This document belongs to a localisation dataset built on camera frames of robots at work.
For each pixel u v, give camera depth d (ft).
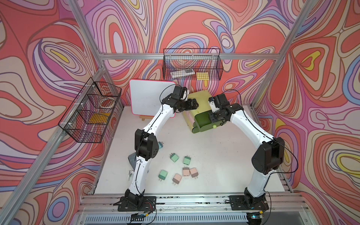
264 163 1.58
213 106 2.40
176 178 2.64
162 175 2.70
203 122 2.88
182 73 2.92
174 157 2.90
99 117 2.35
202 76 2.98
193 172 2.70
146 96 3.40
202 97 3.15
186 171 2.75
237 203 2.39
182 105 2.56
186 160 2.90
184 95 2.53
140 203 2.14
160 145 3.07
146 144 1.86
